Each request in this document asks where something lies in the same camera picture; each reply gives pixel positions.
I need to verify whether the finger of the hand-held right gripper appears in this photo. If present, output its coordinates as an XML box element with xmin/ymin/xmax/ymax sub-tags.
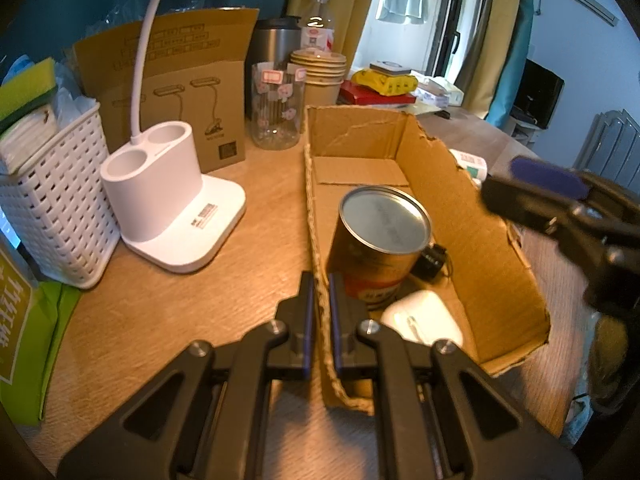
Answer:
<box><xmin>479</xmin><ymin>175</ymin><xmax>640</xmax><ymax>266</ymax></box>
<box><xmin>509</xmin><ymin>156</ymin><xmax>640</xmax><ymax>221</ymax></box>

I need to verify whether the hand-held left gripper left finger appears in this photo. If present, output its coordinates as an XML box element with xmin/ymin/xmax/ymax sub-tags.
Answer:
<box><xmin>57</xmin><ymin>270</ymin><xmax>316</xmax><ymax>480</ymax></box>

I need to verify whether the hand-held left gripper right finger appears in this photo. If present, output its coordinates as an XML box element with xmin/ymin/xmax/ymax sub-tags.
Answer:
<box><xmin>327</xmin><ymin>272</ymin><xmax>583</xmax><ymax>480</ymax></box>

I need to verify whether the white pill bottle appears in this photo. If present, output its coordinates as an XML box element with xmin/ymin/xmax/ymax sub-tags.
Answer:
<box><xmin>448</xmin><ymin>148</ymin><xmax>488</xmax><ymax>191</ymax></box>

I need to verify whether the cardboard box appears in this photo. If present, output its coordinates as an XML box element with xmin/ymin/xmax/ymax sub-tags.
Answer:
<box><xmin>303</xmin><ymin>105</ymin><xmax>552</xmax><ymax>416</ymax></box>

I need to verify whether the white earbuds case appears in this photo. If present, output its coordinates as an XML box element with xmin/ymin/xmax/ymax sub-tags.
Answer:
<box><xmin>381</xmin><ymin>290</ymin><xmax>465</xmax><ymax>353</ymax></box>

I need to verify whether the red metal can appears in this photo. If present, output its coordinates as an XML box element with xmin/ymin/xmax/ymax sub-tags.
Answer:
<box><xmin>326</xmin><ymin>186</ymin><xmax>433</xmax><ymax>311</ymax></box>

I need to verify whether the white computer desk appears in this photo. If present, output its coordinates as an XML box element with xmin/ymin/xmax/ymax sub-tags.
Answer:
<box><xmin>510</xmin><ymin>115</ymin><xmax>543</xmax><ymax>147</ymax></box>

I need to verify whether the grey bed headboard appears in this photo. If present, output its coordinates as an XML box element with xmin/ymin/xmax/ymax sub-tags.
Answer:
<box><xmin>572</xmin><ymin>109</ymin><xmax>640</xmax><ymax>196</ymax></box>

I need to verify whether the black monitor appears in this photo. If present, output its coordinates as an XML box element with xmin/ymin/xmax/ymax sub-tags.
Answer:
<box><xmin>510</xmin><ymin>59</ymin><xmax>566</xmax><ymax>131</ymax></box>

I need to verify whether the yellow curtain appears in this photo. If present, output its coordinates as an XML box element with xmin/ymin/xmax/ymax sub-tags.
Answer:
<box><xmin>285</xmin><ymin>0</ymin><xmax>383</xmax><ymax>68</ymax></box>
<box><xmin>462</xmin><ymin>0</ymin><xmax>523</xmax><ymax>121</ymax></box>

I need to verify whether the white desk lamp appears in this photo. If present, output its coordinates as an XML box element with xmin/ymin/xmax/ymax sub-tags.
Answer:
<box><xmin>100</xmin><ymin>0</ymin><xmax>247</xmax><ymax>273</ymax></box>

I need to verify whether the yellow wipes packet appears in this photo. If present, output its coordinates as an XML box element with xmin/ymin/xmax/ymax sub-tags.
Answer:
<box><xmin>350</xmin><ymin>69</ymin><xmax>418</xmax><ymax>97</ymax></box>

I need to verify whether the glass jar with stickers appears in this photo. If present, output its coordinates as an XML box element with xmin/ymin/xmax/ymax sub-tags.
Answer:
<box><xmin>250</xmin><ymin>60</ymin><xmax>307</xmax><ymax>151</ymax></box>

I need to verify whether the grey white power bank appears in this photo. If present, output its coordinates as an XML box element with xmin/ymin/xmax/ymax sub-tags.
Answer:
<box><xmin>369</xmin><ymin>60</ymin><xmax>410</xmax><ymax>76</ymax></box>

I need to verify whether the red book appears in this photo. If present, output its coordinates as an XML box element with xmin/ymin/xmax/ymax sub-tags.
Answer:
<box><xmin>339</xmin><ymin>80</ymin><xmax>418</xmax><ymax>107</ymax></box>

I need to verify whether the stack of paper cups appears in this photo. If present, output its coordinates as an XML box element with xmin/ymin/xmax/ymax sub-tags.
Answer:
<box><xmin>289</xmin><ymin>50</ymin><xmax>347</xmax><ymax>111</ymax></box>

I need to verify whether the printed cardboard lamp package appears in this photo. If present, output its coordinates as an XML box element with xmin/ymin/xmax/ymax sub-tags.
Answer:
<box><xmin>72</xmin><ymin>7</ymin><xmax>261</xmax><ymax>173</ymax></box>

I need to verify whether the white woven plastic basket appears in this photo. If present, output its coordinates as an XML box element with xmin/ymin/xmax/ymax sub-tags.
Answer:
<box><xmin>0</xmin><ymin>95</ymin><xmax>121</xmax><ymax>289</ymax></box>

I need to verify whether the steel thermos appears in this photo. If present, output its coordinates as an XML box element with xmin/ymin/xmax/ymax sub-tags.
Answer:
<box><xmin>245</xmin><ymin>16</ymin><xmax>301</xmax><ymax>121</ymax></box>

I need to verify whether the clear water bottle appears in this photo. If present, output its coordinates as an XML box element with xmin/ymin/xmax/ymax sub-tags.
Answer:
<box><xmin>298</xmin><ymin>0</ymin><xmax>337</xmax><ymax>53</ymax></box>

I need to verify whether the green packet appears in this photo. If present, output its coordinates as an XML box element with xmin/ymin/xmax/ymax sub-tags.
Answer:
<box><xmin>0</xmin><ymin>245</ymin><xmax>83</xmax><ymax>426</ymax></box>

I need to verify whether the clear plastic bag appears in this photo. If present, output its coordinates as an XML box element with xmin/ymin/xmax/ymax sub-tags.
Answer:
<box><xmin>52</xmin><ymin>2</ymin><xmax>151</xmax><ymax>113</ymax></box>

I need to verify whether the white tissue pack in basket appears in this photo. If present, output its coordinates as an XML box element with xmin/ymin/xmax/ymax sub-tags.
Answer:
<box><xmin>0</xmin><ymin>105</ymin><xmax>58</xmax><ymax>173</ymax></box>

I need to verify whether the yellow green sponge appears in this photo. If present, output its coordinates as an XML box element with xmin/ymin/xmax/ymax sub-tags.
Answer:
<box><xmin>0</xmin><ymin>57</ymin><xmax>58</xmax><ymax>133</ymax></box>

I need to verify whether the black sliding door frame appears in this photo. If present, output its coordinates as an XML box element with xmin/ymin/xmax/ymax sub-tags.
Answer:
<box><xmin>430</xmin><ymin>0</ymin><xmax>501</xmax><ymax>81</ymax></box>

